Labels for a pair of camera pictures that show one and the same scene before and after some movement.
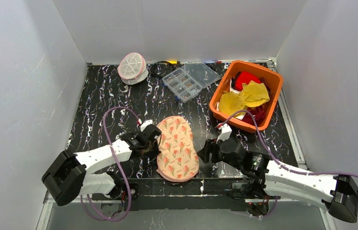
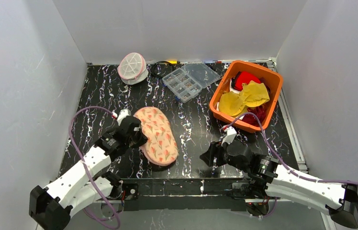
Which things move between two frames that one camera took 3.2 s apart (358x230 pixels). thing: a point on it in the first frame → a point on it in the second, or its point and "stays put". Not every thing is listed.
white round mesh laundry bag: x=132 y=68 stays put
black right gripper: x=212 y=152 stays put
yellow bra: x=253 y=95 stays put
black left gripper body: x=151 y=143 → x=137 y=135
